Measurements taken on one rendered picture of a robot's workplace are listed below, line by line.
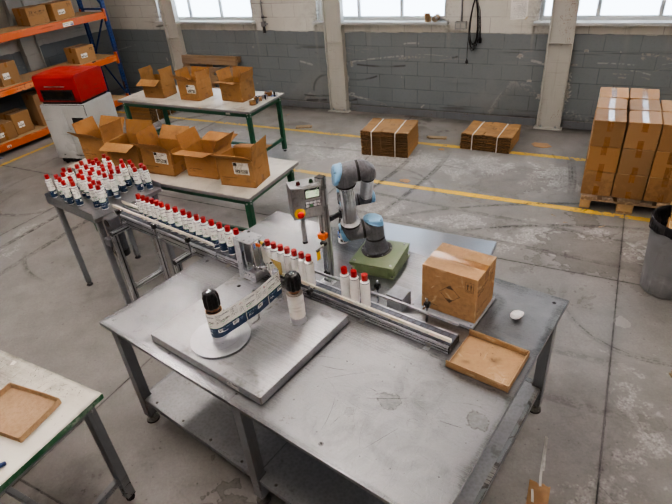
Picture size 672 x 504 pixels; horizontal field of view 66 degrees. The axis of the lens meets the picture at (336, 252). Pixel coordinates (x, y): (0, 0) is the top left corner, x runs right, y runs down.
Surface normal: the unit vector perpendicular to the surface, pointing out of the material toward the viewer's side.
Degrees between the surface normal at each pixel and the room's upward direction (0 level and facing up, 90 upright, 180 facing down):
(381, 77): 90
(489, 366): 0
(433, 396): 0
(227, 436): 0
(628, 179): 87
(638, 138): 90
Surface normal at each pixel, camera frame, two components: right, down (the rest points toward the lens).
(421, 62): -0.45, 0.51
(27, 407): -0.07, -0.84
